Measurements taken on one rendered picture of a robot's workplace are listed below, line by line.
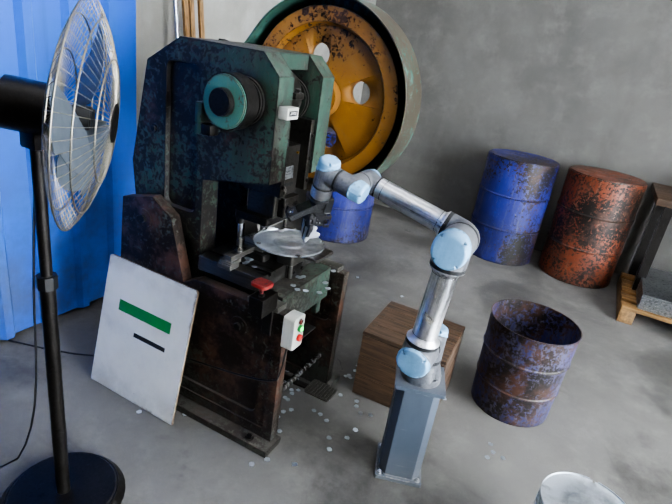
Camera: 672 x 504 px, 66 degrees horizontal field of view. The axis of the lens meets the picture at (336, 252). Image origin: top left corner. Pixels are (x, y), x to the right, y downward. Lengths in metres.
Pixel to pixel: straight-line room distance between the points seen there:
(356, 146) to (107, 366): 1.47
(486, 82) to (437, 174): 0.96
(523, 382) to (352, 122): 1.41
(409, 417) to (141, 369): 1.14
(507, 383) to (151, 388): 1.59
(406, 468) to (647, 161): 3.59
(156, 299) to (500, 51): 3.81
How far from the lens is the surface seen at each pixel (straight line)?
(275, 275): 2.05
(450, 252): 1.58
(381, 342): 2.41
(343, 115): 2.31
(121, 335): 2.44
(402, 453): 2.16
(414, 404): 2.01
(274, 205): 2.02
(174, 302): 2.19
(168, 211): 2.14
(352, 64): 2.29
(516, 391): 2.62
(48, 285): 1.65
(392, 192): 1.78
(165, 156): 2.17
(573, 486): 2.03
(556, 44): 5.03
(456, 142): 5.19
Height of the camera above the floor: 1.58
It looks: 22 degrees down
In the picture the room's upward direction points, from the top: 9 degrees clockwise
